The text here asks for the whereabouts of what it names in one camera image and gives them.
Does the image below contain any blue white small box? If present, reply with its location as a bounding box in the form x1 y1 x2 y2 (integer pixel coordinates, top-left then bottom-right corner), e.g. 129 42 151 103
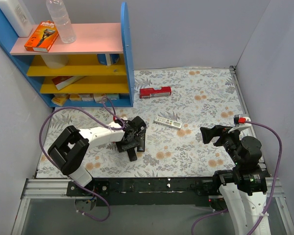
106 94 120 100

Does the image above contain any blue multicolour shelf unit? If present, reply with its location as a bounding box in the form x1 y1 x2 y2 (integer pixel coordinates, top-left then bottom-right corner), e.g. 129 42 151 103
0 2 135 108

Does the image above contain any white cylinder container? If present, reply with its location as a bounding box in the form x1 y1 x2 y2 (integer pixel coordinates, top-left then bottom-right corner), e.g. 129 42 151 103
41 55 69 69

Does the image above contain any red rectangular box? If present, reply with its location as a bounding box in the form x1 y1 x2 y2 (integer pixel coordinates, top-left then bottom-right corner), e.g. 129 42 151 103
139 86 172 98

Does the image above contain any white plastic bottle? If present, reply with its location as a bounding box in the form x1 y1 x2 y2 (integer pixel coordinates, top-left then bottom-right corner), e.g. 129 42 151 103
0 0 33 38

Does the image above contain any yellow white small box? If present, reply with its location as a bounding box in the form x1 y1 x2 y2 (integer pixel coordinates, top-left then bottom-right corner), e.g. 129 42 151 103
69 94 82 101

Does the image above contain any floral patterned table mat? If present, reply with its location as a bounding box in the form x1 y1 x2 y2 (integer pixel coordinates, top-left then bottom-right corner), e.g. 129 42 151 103
36 69 267 179

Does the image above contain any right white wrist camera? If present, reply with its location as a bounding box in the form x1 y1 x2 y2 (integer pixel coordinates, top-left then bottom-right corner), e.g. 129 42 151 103
228 114 252 133

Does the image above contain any orange yellow small box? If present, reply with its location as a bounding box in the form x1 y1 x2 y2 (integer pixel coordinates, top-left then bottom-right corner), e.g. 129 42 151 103
51 94 70 107

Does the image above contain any white red small box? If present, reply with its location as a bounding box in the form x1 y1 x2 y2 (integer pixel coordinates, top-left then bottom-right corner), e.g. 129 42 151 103
93 94 106 103

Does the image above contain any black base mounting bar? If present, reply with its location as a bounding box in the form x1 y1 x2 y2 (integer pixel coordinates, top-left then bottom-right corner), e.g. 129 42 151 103
66 177 227 211

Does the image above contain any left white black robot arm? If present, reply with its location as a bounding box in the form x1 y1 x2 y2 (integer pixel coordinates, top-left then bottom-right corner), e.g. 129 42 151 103
48 116 147 196

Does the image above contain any red white flat box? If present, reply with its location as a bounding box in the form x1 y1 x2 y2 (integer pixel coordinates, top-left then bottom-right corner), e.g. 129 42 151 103
51 76 84 90

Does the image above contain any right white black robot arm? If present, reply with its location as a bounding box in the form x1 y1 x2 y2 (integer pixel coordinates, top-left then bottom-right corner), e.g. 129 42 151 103
200 124 270 235

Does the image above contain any clear plastic water bottle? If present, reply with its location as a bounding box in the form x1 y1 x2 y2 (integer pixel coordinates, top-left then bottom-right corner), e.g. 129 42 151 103
46 0 76 44

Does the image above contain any black slim remote control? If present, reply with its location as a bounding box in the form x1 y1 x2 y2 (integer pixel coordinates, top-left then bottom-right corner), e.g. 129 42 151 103
137 128 146 152

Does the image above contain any white air conditioner remote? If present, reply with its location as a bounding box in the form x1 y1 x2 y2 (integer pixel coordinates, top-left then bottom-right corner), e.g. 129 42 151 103
154 116 182 130

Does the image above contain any orange razor box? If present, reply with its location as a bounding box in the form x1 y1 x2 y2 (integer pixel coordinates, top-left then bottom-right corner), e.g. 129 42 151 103
24 21 59 52

